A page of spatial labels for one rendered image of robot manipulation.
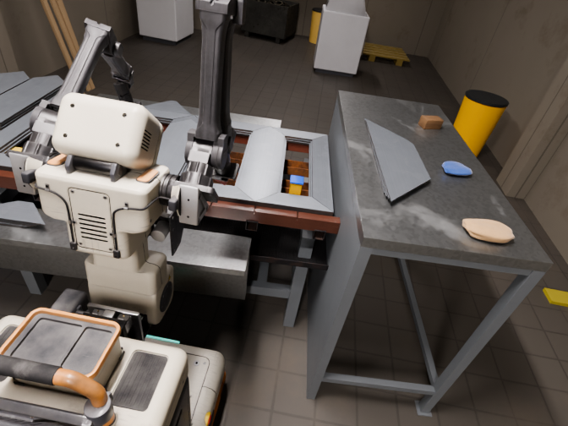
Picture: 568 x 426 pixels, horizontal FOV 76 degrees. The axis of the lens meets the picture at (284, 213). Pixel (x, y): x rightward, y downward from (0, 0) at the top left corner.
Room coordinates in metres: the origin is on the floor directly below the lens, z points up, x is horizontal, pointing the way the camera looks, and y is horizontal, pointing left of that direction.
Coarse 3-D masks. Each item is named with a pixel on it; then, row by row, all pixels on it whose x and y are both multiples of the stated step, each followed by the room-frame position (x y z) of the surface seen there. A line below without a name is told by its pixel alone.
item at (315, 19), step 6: (312, 12) 8.00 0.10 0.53; (318, 12) 7.88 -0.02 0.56; (312, 18) 7.97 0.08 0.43; (318, 18) 7.87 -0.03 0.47; (312, 24) 7.94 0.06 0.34; (318, 24) 7.87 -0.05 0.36; (312, 30) 7.93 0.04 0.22; (318, 30) 7.88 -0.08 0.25; (312, 36) 7.92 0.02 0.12; (312, 42) 7.91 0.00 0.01
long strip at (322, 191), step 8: (312, 144) 1.83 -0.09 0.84; (320, 144) 1.85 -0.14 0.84; (320, 152) 1.75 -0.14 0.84; (328, 152) 1.76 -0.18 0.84; (320, 160) 1.67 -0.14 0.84; (328, 160) 1.68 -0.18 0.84; (320, 168) 1.58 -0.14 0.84; (328, 168) 1.59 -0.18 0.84; (320, 176) 1.51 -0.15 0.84; (328, 176) 1.52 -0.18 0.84; (320, 184) 1.44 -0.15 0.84; (328, 184) 1.45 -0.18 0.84; (320, 192) 1.37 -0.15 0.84; (328, 192) 1.38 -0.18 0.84; (320, 200) 1.31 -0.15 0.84; (328, 200) 1.32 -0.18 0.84; (328, 208) 1.26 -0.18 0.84
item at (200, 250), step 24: (48, 216) 1.10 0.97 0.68; (0, 240) 0.94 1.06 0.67; (24, 240) 0.95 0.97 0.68; (48, 240) 0.97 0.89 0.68; (168, 240) 1.08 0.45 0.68; (192, 240) 1.10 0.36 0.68; (216, 240) 1.13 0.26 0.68; (240, 240) 1.15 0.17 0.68; (168, 264) 0.97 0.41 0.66; (192, 264) 0.97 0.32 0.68; (216, 264) 0.99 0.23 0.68; (240, 264) 1.01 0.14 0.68
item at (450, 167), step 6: (444, 162) 1.40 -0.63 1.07; (450, 162) 1.40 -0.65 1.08; (456, 162) 1.41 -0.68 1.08; (444, 168) 1.36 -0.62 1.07; (450, 168) 1.35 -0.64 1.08; (456, 168) 1.36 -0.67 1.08; (462, 168) 1.37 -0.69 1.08; (468, 168) 1.38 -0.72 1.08; (456, 174) 1.33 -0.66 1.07; (462, 174) 1.34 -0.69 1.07; (468, 174) 1.34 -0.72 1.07
